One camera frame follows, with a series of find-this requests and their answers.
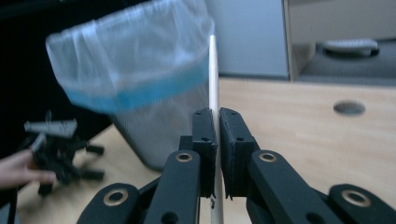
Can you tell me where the white panel board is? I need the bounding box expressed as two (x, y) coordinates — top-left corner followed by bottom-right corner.
(204, 0), (290, 79)

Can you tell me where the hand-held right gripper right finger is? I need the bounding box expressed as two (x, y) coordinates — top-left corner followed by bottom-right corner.
(219, 106), (262, 201)

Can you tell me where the metal mesh trash bin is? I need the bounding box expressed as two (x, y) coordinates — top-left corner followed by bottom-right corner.
(108, 82), (213, 173)

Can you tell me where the light wooden cabinet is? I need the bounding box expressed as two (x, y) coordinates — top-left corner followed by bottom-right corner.
(281, 0), (396, 84)

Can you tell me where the white thin stick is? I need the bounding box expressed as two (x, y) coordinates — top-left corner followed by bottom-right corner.
(207, 34), (225, 224)

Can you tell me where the grey flat device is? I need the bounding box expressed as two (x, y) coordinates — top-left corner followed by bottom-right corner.
(321, 37), (381, 58)

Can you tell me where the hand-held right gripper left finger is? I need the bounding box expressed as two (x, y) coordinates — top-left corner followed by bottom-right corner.
(178, 107), (219, 199)

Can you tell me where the blue plastic bin liner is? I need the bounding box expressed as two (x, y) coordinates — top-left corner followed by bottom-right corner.
(45, 0), (217, 116)

